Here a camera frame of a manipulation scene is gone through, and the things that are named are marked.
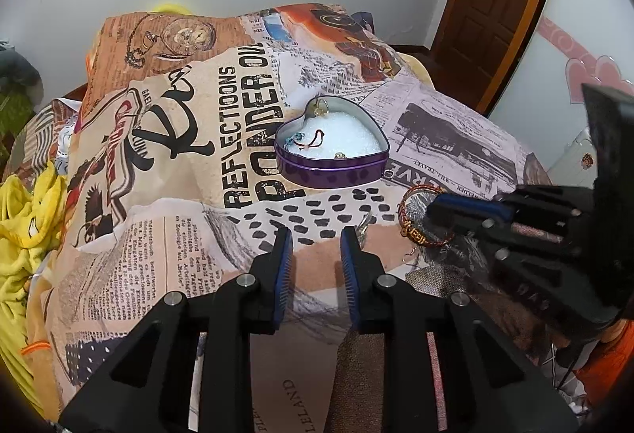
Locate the pink heart decal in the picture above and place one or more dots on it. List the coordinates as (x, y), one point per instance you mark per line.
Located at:
(579, 66)

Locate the pile of grey clothes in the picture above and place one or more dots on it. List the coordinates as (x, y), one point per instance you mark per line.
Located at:
(17, 64)

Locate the small silver earring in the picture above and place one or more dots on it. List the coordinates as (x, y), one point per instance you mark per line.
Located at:
(364, 224)

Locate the yellow cloth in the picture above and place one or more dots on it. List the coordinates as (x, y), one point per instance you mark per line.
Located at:
(29, 215)

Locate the striped bed sheet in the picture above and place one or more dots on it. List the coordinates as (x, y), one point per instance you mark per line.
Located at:
(44, 131)

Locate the dark blue bag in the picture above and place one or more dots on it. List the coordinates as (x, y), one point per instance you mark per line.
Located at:
(364, 19)

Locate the purple heart-shaped tin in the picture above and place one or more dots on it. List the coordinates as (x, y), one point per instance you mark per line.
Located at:
(327, 173)

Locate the gold earring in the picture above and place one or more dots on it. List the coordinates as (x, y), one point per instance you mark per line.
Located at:
(320, 106)

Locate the thin gold hoop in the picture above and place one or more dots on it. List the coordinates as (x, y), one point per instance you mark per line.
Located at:
(407, 259)

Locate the newspaper print blanket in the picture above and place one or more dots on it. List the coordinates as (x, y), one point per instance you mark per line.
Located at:
(198, 195)

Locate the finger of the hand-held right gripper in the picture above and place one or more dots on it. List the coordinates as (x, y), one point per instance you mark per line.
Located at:
(460, 227)
(470, 206)

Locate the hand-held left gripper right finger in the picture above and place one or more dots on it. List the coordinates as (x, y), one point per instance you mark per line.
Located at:
(349, 274)

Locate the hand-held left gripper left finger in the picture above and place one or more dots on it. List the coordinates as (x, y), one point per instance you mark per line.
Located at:
(282, 264)

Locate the yellow plush cushion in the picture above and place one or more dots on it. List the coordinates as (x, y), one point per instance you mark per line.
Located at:
(171, 8)

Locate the white plastic appliance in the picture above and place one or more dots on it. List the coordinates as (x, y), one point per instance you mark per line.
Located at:
(574, 160)

